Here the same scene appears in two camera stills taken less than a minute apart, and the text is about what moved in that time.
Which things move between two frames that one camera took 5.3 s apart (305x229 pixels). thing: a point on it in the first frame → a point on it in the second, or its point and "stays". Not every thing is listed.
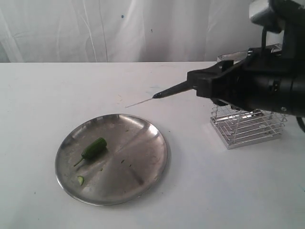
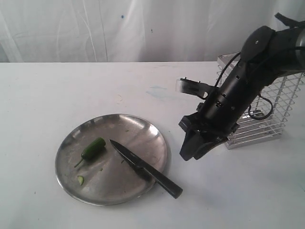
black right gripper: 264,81 → 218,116
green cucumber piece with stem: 93,150 stays
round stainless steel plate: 134,161 stays
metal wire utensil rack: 237,127 stays
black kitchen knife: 181,88 → 148,170
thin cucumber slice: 80,180 stays
